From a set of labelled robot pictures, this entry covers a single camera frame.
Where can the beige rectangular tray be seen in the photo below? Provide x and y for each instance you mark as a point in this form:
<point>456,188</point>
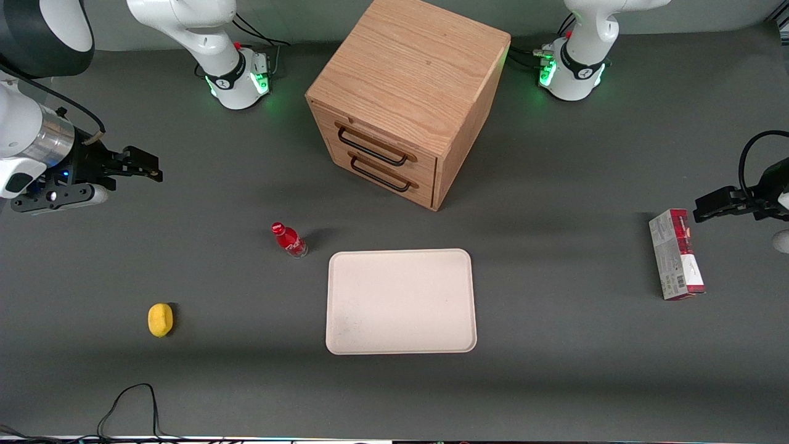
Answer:
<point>400,302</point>

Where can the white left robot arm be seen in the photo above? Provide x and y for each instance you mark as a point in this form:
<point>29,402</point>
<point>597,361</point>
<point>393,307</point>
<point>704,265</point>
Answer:
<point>579,55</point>

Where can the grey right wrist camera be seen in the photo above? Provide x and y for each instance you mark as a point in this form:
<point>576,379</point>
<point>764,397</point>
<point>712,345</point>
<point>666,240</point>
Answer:
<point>98,197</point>

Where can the red coke bottle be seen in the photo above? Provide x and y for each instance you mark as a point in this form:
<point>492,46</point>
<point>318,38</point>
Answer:
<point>288,239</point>

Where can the wooden drawer front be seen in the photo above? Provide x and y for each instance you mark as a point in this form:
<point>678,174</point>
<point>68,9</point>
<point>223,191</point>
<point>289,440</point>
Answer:
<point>425,191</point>
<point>327,120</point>

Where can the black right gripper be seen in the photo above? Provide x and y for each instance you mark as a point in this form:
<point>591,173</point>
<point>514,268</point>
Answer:
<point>86,165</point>

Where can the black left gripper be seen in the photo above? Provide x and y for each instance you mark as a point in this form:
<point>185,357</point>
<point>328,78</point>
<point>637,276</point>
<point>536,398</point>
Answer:
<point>770,187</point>

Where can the red and grey carton box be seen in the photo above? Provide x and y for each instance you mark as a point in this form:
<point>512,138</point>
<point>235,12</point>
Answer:
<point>672,259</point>

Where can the yellow lemon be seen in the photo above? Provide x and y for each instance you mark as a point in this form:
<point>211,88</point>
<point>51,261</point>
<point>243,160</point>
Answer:
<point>160,320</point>

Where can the wooden drawer cabinet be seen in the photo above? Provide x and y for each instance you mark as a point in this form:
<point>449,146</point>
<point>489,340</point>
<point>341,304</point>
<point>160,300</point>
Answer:
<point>419,61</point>

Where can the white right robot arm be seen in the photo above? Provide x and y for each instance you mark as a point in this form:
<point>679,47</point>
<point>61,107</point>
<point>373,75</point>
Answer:
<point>185,24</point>

